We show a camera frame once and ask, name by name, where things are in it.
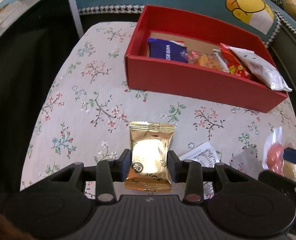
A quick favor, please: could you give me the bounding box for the white printed snack pouch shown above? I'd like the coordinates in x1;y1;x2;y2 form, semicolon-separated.
179;142;220;199

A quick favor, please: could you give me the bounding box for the round cake clear wrapper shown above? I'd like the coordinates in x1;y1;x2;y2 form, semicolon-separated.
283;160;296;182

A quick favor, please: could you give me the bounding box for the pink sausage balls packet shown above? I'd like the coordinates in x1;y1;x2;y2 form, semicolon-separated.
262;126;296;176

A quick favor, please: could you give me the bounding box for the gold foil snack packet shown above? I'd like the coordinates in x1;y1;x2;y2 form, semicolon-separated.
124;121;176;193

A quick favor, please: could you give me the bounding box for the orange pastry clear wrapper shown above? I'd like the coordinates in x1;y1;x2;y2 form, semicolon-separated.
180;50;223;72

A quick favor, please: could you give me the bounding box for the red Trolli gummy bag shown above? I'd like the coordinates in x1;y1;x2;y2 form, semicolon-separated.
220;43;252;80

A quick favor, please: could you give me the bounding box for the white green snack pouch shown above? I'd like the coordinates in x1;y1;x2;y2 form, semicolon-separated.
229;46;292;92

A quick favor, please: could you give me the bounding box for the blue wafer biscuit pack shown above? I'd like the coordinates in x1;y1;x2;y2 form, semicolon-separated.
147;37;187;63

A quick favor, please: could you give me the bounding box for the Kapron wafer packet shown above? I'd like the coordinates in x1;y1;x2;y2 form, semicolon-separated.
213;49;229;73

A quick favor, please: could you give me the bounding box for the red white snack packet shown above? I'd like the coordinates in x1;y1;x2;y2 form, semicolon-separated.
170;40;185;47

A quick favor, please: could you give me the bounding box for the red cardboard box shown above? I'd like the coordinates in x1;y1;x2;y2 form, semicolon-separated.
125;5;288;113

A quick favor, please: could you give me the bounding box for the black side table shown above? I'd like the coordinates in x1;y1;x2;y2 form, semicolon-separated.
0;0;82;195

